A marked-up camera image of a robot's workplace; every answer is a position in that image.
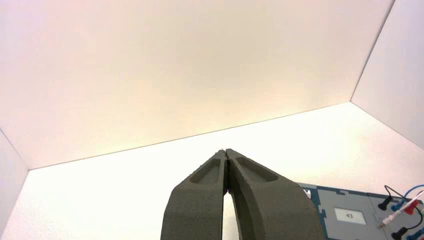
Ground small white display screen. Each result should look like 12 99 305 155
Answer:
333 207 367 225

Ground teal and grey task box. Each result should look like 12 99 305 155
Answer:
298 183 424 240

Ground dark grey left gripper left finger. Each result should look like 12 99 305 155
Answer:
160 149 229 240

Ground black banana plug cable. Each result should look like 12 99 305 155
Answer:
377 184 424 240

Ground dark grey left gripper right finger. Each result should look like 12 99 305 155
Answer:
226 148 327 240

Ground blue banana plug cable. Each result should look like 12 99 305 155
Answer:
390 184 424 240

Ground white probe cable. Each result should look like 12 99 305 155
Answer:
379 189 424 229

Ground red banana plug cable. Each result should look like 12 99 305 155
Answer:
403 198 424 216

